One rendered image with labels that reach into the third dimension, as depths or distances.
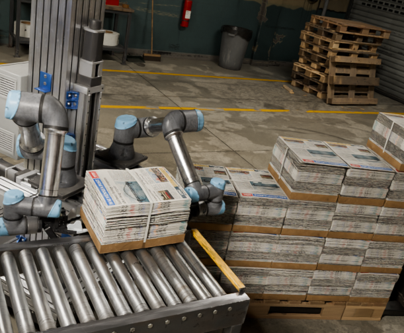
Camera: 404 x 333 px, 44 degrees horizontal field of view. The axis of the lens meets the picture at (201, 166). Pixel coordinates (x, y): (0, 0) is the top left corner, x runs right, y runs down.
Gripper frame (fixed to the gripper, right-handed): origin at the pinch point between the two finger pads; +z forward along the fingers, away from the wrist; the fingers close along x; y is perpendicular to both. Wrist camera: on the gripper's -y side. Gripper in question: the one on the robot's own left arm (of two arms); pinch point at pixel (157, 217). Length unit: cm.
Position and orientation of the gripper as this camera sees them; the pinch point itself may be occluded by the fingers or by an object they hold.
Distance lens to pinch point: 234.0
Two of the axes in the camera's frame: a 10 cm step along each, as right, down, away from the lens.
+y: 1.9, -8.9, -4.0
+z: -8.6, 0.4, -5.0
